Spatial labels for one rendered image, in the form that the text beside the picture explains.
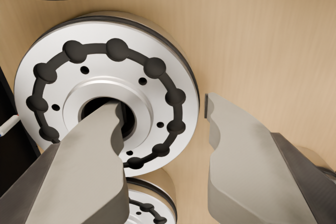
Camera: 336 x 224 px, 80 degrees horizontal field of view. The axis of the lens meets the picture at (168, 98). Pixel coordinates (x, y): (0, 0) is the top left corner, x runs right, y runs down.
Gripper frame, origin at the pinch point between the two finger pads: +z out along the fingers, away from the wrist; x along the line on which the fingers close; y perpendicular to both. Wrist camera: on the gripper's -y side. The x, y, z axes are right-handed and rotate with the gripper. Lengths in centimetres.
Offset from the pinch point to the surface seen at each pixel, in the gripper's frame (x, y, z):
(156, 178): -1.0, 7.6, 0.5
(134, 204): -2.7, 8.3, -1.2
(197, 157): 2.5, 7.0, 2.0
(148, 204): -1.7, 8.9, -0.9
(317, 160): 11.8, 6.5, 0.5
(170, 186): 0.1, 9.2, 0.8
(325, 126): 12.8, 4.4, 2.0
